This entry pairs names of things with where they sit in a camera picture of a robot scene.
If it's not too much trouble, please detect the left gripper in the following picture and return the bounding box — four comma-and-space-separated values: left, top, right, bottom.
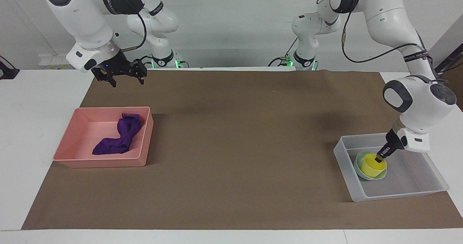
386, 129, 404, 151

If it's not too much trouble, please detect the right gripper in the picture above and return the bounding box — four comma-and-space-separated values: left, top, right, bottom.
91, 51, 148, 88

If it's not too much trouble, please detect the yellow plastic cup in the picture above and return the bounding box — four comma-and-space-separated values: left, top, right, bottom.
361, 153, 387, 177

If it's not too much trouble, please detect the translucent grey plastic bin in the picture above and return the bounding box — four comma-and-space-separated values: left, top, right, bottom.
333, 132, 450, 203

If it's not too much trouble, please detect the light green bowl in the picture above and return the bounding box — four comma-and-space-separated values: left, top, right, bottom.
354, 152, 387, 180

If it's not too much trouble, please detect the purple cloth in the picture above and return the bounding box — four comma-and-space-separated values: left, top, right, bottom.
92, 113, 145, 155

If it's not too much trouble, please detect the pink plastic bin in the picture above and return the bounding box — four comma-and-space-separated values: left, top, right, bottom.
53, 106, 154, 168

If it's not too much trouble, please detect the black stand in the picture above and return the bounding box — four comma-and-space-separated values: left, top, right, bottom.
0, 56, 20, 80

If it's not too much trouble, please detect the black cable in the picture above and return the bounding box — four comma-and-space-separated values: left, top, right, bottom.
317, 0, 434, 63
101, 0, 148, 52
268, 37, 299, 67

